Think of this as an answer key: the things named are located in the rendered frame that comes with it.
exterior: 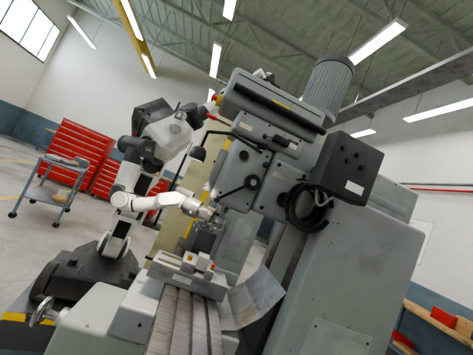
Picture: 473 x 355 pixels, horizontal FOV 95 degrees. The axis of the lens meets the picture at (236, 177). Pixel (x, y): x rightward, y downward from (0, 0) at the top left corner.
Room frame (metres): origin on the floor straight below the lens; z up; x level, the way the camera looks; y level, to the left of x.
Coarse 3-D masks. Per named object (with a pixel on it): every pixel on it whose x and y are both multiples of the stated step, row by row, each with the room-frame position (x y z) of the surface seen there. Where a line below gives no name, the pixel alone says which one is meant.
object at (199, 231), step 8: (192, 224) 1.52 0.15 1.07; (200, 224) 1.45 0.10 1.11; (208, 224) 1.51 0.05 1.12; (192, 232) 1.43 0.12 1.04; (200, 232) 1.32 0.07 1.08; (208, 232) 1.34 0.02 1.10; (192, 240) 1.37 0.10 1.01; (200, 240) 1.33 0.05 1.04; (208, 240) 1.35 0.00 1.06; (184, 248) 1.45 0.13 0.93; (192, 248) 1.32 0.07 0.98; (200, 248) 1.34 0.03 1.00; (208, 248) 1.35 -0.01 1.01
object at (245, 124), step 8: (240, 112) 0.92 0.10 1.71; (240, 120) 0.92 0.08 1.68; (248, 120) 0.92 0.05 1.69; (256, 120) 0.93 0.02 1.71; (264, 120) 0.94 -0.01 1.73; (232, 128) 0.94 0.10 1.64; (240, 128) 0.92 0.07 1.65; (248, 128) 0.92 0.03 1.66; (256, 128) 0.93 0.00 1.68; (264, 128) 0.93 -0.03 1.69; (272, 128) 0.94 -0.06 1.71; (240, 136) 0.97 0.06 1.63; (248, 136) 0.93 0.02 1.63; (256, 136) 0.93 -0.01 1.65; (272, 136) 0.94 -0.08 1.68; (288, 136) 0.95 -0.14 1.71; (272, 144) 0.94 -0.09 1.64; (296, 144) 0.96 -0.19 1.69; (304, 144) 0.98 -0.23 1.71; (272, 152) 1.01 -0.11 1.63; (280, 152) 0.96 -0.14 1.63; (288, 152) 0.96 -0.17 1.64; (296, 152) 0.96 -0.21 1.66
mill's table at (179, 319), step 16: (176, 288) 0.98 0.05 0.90; (160, 304) 0.80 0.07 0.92; (176, 304) 0.86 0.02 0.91; (192, 304) 0.90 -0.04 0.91; (208, 304) 0.93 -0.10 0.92; (160, 320) 0.72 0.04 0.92; (176, 320) 0.75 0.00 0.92; (192, 320) 0.79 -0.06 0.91; (208, 320) 0.83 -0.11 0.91; (160, 336) 0.66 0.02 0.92; (176, 336) 0.69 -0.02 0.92; (192, 336) 0.72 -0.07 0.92; (208, 336) 0.77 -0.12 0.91; (144, 352) 0.63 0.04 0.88; (160, 352) 0.61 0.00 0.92; (176, 352) 0.63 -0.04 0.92; (192, 352) 0.65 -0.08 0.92; (208, 352) 0.70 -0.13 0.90; (224, 352) 0.70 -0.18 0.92
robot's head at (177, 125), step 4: (180, 112) 1.15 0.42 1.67; (184, 116) 1.17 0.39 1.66; (172, 120) 1.12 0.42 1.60; (176, 120) 1.11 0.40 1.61; (180, 120) 1.13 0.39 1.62; (172, 124) 1.11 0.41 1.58; (176, 124) 1.10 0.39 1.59; (180, 124) 1.12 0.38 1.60; (172, 128) 1.13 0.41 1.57; (176, 128) 1.13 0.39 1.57; (180, 128) 1.13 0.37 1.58; (176, 132) 1.16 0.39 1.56
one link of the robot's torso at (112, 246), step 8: (112, 216) 1.46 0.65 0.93; (120, 216) 1.52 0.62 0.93; (144, 216) 1.53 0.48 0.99; (112, 224) 1.47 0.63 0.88; (120, 224) 1.52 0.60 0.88; (128, 224) 1.53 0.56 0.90; (136, 224) 1.51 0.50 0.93; (112, 232) 1.49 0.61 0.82; (120, 232) 1.56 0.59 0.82; (128, 232) 1.52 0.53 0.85; (104, 240) 1.57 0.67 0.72; (112, 240) 1.54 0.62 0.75; (120, 240) 1.58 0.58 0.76; (104, 248) 1.54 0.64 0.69; (112, 248) 1.55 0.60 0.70; (120, 248) 1.57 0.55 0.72; (112, 256) 1.58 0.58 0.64; (120, 256) 1.60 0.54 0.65
